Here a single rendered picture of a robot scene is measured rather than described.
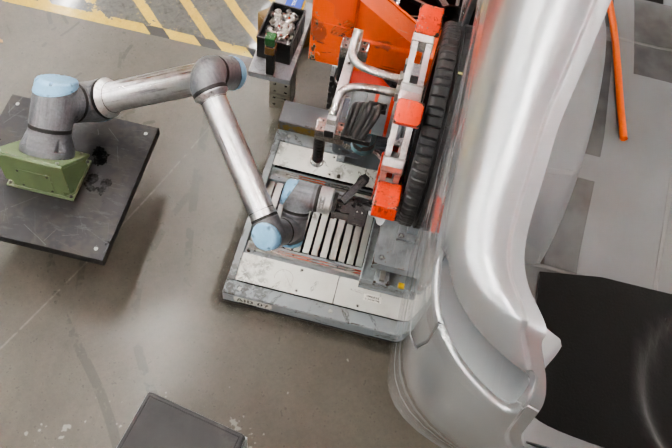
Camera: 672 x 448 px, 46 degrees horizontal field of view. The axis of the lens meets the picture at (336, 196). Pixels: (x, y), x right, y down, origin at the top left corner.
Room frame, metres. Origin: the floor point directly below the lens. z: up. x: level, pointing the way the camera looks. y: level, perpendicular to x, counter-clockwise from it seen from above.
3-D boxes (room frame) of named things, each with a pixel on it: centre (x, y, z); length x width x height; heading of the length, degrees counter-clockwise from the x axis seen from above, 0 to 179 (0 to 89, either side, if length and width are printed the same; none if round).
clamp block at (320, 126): (1.43, 0.05, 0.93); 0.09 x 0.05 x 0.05; 85
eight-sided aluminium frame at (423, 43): (1.58, -0.17, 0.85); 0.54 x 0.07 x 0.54; 175
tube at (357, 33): (1.69, -0.06, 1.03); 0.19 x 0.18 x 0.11; 85
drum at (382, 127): (1.58, -0.10, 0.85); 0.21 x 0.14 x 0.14; 85
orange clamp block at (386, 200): (1.26, -0.15, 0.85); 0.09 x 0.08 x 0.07; 175
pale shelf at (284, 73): (2.20, 0.32, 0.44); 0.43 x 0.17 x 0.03; 175
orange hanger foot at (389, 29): (2.09, -0.23, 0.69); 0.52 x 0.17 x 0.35; 85
